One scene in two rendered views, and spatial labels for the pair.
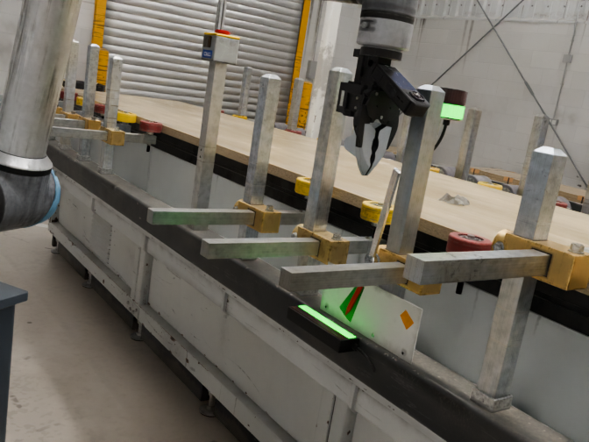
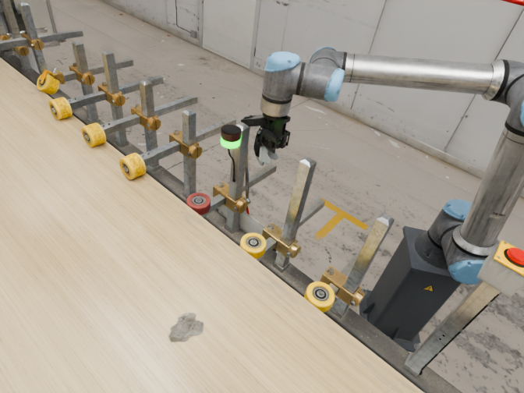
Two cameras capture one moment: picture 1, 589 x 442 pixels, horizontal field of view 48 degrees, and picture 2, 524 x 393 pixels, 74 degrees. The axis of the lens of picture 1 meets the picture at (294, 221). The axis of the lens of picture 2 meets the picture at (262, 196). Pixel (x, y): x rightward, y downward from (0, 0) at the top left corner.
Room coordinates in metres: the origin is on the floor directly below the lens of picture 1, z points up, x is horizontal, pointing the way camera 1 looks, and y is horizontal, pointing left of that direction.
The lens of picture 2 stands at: (2.07, -0.40, 1.71)
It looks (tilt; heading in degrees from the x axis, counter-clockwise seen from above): 41 degrees down; 162
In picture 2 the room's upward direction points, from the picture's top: 10 degrees clockwise
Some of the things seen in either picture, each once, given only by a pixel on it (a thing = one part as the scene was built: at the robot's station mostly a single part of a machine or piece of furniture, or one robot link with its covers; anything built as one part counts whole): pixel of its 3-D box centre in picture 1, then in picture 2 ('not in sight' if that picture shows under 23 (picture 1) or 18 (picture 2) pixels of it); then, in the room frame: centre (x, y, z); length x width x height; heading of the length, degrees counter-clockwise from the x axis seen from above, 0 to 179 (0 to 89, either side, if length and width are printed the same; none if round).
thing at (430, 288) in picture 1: (406, 268); (229, 198); (1.13, -0.21, 0.85); 0.14 x 0.06 x 0.05; 37
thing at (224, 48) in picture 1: (220, 49); (505, 269); (1.76, 0.26, 1.18); 0.07 x 0.07 x 0.08; 37
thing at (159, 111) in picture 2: not in sight; (149, 114); (0.70, -0.50, 0.95); 0.50 x 0.04 x 0.04; 127
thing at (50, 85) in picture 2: not in sight; (47, 83); (0.41, -0.94, 0.93); 0.09 x 0.08 x 0.09; 127
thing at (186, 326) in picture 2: (456, 198); (185, 325); (1.64, -0.39, 0.91); 0.09 x 0.07 x 0.02; 113
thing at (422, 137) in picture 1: (405, 221); (236, 184); (1.15, -0.19, 0.93); 0.04 x 0.04 x 0.48; 37
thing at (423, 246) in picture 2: not in sight; (441, 244); (1.28, 0.71, 0.65); 0.19 x 0.19 x 0.10
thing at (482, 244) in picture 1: (464, 264); (198, 210); (1.20, -0.33, 0.85); 0.08 x 0.08 x 0.11
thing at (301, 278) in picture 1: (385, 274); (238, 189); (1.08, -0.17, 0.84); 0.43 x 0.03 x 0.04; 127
